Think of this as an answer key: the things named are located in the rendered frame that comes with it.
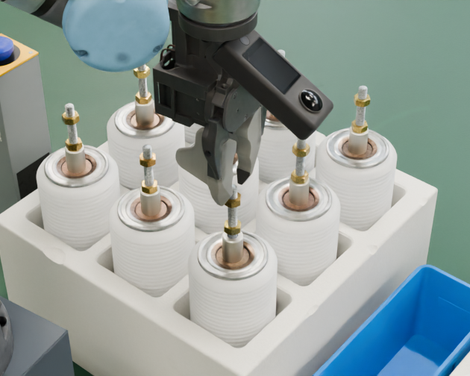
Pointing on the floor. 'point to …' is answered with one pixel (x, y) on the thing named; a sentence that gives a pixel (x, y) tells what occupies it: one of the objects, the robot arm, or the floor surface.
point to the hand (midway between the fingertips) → (237, 186)
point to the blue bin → (415, 330)
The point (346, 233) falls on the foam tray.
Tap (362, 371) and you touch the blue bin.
